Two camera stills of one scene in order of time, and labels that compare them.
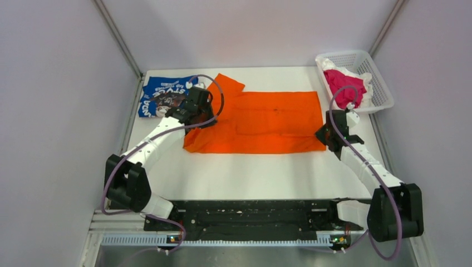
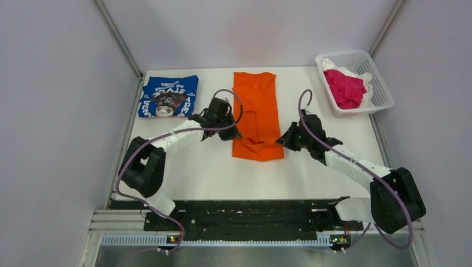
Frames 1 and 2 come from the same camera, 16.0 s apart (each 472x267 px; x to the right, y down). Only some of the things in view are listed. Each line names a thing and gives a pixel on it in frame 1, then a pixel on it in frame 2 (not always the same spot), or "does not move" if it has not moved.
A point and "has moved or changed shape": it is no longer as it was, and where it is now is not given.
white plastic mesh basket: x=359 y=60 does not move
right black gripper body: x=323 y=133 to x=295 y=138
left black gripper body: x=206 y=112 to x=227 y=119
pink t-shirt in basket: x=346 y=95 does not move
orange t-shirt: x=254 y=122 has moved or changed shape
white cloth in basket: x=368 y=98 does not move
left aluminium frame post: x=116 y=33 does not move
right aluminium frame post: x=397 y=7 does not move
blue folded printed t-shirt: x=161 y=93 does not move
